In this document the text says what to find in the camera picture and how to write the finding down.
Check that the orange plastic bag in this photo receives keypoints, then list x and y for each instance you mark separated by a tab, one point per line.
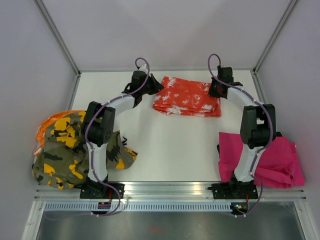
40	134

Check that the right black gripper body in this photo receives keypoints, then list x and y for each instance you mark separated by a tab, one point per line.
213	90

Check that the aluminium frame rail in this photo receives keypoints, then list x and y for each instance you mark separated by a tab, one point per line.
145	191

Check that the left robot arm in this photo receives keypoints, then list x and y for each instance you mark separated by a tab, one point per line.
98	124

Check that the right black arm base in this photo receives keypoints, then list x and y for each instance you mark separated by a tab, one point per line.
234	190

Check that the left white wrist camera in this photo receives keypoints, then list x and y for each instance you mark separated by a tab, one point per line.
143	68

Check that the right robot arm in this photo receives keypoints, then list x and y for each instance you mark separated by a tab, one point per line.
258	123

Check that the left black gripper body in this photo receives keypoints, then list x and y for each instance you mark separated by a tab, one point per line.
150	87

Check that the slotted white cable duct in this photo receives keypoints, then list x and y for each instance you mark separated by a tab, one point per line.
136	206

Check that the camouflage trousers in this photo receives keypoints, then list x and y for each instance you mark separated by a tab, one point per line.
63	163

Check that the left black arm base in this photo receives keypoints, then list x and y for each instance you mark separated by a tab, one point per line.
96	190

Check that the orange white tie-dye trousers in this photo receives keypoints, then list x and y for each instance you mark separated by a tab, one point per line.
187	98

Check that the pink folded trousers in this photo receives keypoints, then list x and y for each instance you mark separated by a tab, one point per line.
279	166

